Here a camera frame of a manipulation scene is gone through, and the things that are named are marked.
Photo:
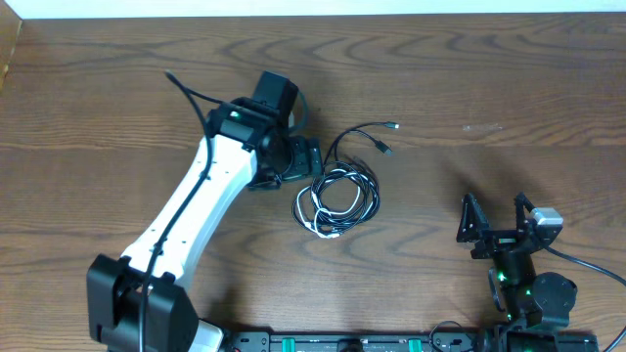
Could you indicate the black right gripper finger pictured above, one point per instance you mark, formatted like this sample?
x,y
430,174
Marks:
x,y
473,220
522,205

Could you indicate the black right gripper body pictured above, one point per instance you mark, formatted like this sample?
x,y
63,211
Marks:
x,y
505,241

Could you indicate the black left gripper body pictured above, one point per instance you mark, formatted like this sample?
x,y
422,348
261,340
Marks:
x,y
307,157

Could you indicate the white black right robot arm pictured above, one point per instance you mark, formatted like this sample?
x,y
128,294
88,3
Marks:
x,y
537,305

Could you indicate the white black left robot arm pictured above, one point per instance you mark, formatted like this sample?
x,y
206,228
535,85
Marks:
x,y
140,301

